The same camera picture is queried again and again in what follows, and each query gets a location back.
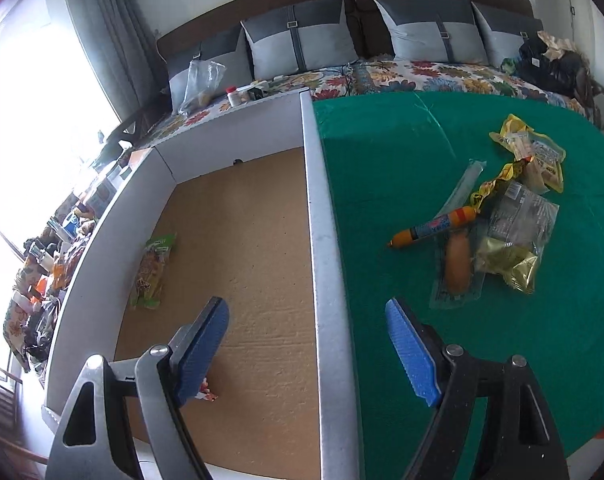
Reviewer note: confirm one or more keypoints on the green snack packet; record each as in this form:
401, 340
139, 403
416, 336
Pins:
147, 286

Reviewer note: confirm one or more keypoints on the white cardboard box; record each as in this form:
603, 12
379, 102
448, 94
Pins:
254, 225

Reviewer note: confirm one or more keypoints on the grey pillow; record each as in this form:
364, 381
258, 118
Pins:
228, 47
442, 31
504, 32
300, 38

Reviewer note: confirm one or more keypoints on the yellow-edged snack bag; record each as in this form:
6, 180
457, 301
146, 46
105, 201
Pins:
543, 171

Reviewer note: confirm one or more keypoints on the dark wooden side table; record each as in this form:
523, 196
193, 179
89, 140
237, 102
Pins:
50, 260

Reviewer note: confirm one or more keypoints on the red-capped white bottle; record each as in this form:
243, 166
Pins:
233, 96

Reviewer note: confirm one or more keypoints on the floral sofa cover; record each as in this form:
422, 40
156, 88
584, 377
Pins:
278, 114

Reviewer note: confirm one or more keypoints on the yellow crinkled wrapper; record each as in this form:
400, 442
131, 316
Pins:
510, 173

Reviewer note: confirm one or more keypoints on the far right grey pillow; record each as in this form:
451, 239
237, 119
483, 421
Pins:
504, 32

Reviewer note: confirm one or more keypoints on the small red white packet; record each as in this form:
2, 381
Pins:
205, 393

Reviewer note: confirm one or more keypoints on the grey curtain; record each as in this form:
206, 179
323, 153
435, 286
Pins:
119, 46

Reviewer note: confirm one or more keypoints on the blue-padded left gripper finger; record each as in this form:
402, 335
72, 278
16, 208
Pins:
94, 438

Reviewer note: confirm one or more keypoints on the clear plastic bag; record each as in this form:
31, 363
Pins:
203, 79

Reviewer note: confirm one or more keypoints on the clear packed sausage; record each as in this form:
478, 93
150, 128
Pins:
458, 281

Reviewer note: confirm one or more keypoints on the long clear snack tube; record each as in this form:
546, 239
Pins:
462, 190

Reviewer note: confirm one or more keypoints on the far left grey pillow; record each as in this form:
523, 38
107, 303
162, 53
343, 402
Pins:
228, 47

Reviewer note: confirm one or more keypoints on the clear grey snack bag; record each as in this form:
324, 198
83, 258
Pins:
523, 218

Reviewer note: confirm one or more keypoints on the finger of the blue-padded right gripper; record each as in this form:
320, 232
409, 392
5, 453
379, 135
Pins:
519, 438

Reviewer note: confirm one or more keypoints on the gold foil snack packet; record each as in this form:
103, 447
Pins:
517, 265

